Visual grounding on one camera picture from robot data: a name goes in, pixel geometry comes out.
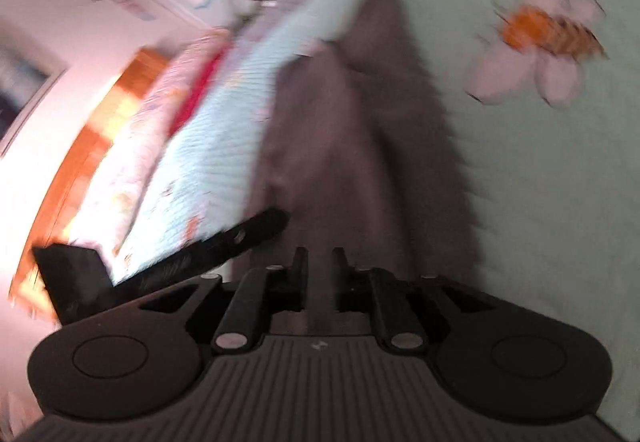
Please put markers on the framed wedding photo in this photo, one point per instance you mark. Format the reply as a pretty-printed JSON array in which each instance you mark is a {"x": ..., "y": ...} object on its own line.
[{"x": 22, "y": 82}]

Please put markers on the pink rolled quilt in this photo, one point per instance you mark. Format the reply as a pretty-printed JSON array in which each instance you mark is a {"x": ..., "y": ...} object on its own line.
[{"x": 150, "y": 122}]

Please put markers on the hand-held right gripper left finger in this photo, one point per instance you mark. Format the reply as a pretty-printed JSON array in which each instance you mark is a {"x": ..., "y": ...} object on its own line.
[{"x": 299, "y": 279}]

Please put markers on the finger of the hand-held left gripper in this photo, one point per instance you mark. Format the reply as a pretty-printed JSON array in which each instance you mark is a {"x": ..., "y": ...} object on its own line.
[{"x": 210, "y": 254}]

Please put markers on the grey knitted sweater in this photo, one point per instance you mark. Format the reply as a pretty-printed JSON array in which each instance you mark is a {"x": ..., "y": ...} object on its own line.
[{"x": 360, "y": 147}]

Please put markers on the mint quilted bee blanket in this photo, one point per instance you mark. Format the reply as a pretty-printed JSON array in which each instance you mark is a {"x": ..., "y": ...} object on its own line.
[{"x": 550, "y": 197}]

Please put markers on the wooden headboard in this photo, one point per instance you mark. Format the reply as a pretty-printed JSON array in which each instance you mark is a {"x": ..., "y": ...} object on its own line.
[{"x": 75, "y": 157}]

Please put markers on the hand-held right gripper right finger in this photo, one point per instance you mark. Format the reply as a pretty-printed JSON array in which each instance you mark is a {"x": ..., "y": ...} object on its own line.
[{"x": 342, "y": 282}]

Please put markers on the red cloth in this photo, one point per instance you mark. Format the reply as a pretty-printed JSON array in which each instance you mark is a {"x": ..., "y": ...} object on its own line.
[{"x": 200, "y": 87}]

